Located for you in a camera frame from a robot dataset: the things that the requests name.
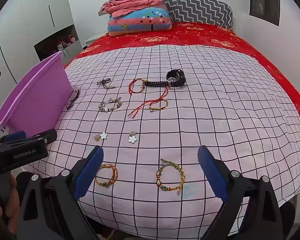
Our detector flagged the pink checked bed cloth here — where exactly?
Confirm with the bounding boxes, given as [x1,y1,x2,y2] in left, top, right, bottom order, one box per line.
[22,44,300,238]

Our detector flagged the purple plastic basin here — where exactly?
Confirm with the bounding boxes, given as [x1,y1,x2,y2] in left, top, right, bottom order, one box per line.
[0,51,74,140]

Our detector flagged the white nightstand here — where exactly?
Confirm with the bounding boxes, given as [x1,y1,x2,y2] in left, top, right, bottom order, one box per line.
[85,31,108,48]

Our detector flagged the colourful striped pillow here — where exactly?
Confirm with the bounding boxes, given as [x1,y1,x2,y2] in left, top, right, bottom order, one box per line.
[107,6,173,37]

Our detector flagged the beaded stone bracelet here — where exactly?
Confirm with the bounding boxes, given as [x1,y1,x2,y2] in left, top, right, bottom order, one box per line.
[98,97,122,112]

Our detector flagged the red cord bracelet gold charm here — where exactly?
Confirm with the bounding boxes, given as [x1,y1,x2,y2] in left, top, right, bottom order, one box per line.
[129,78,147,95]

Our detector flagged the brown cord necklace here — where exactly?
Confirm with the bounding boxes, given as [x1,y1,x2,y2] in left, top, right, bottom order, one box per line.
[97,78,117,90]

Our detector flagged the white wardrobe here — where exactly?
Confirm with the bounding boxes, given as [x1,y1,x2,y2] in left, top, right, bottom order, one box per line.
[0,0,84,85]

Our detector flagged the gold chain bracelet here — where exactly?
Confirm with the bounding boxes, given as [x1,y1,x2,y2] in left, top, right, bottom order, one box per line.
[94,164,118,187]

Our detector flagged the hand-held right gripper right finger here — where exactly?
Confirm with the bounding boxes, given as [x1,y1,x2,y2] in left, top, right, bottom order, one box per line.
[197,145,284,240]

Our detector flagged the pink folded quilt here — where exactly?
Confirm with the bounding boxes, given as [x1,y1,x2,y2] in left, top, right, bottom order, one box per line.
[100,0,170,18]

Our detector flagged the black cord necklace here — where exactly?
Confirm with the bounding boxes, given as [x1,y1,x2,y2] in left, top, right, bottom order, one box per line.
[66,89,81,110]

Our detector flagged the grey chevron headboard cushion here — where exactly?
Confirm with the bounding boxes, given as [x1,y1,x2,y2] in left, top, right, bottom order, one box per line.
[155,0,233,29]

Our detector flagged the braided bracelet with charms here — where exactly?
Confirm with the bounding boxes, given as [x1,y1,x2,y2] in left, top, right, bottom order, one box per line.
[155,158,185,195]

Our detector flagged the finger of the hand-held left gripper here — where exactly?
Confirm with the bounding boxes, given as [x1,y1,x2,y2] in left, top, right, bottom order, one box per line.
[0,131,25,144]
[24,129,58,145]

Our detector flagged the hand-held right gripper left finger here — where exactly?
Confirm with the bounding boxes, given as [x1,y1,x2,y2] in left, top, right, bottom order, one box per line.
[16,145,104,240]

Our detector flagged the red cord bracelet long tails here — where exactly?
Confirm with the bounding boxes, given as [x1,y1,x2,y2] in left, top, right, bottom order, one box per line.
[127,87,169,118]

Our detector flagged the red patterned bedsheet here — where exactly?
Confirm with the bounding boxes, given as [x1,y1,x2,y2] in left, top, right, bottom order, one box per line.
[64,21,300,135]

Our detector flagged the person's left hand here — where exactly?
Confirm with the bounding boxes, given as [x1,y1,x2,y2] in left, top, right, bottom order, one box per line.
[0,174,22,235]

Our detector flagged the dark wall frame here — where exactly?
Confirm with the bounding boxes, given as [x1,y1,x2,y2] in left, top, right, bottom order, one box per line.
[249,0,282,27]

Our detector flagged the niche clutter pile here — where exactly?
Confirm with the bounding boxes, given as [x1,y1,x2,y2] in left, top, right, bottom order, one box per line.
[39,34,77,55]

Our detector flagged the black wrist watch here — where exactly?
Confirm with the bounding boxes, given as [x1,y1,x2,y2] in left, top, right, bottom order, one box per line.
[143,69,186,90]

